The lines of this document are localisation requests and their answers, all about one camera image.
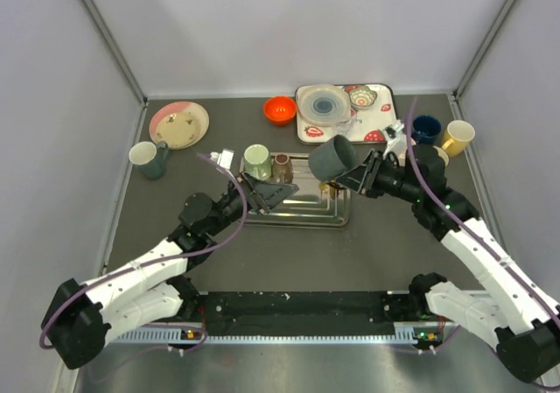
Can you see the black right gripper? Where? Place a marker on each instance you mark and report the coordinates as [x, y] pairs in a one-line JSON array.
[[371, 174]]

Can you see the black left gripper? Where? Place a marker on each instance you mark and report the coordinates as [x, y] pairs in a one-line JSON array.
[[252, 192]]

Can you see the grey mug black handle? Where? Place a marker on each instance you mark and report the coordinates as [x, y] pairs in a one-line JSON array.
[[332, 159]]

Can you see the brown ceramic mug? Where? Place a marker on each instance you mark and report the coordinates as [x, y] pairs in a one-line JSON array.
[[282, 168]]

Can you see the light green ceramic mug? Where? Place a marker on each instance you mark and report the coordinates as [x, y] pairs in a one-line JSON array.
[[257, 162]]

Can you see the cream mug black handle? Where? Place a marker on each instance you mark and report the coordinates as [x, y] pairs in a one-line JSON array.
[[443, 155]]

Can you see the navy blue ceramic mug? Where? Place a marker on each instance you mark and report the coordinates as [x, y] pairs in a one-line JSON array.
[[426, 129]]

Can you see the pale yellow ceramic mug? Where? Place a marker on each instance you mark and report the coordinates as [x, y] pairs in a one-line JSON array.
[[457, 136]]

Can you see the bright yellow mug black handle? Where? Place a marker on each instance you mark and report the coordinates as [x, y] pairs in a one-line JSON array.
[[331, 189]]

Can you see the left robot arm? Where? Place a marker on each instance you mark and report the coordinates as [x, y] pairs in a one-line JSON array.
[[83, 318]]

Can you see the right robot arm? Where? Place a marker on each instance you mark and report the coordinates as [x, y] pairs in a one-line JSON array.
[[522, 327]]

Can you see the dark teal mug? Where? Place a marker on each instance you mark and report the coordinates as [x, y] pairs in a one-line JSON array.
[[150, 158]]

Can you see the stainless steel tray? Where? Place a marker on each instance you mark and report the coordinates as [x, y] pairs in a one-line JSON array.
[[308, 207]]

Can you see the white strawberry pattern tray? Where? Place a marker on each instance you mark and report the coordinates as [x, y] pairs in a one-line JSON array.
[[368, 122]]

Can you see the clear drinking glass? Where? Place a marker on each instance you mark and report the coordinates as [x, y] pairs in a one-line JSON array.
[[345, 128]]

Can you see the orange bowl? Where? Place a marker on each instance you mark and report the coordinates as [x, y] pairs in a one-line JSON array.
[[280, 110]]

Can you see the small patterned bowl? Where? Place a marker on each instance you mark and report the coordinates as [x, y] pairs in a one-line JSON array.
[[361, 96]]

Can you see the pink cream large plate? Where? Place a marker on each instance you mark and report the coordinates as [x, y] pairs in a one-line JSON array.
[[176, 107]]

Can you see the small cream plate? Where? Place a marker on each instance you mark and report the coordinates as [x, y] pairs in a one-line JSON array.
[[181, 130]]

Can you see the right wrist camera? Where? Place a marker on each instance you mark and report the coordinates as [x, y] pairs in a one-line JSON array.
[[395, 138]]

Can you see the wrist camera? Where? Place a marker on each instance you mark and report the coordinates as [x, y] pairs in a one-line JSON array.
[[395, 138], [223, 159]]

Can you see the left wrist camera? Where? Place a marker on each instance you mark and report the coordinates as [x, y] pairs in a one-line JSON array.
[[223, 159]]

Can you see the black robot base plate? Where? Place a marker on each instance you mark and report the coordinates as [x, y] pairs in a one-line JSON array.
[[304, 313]]

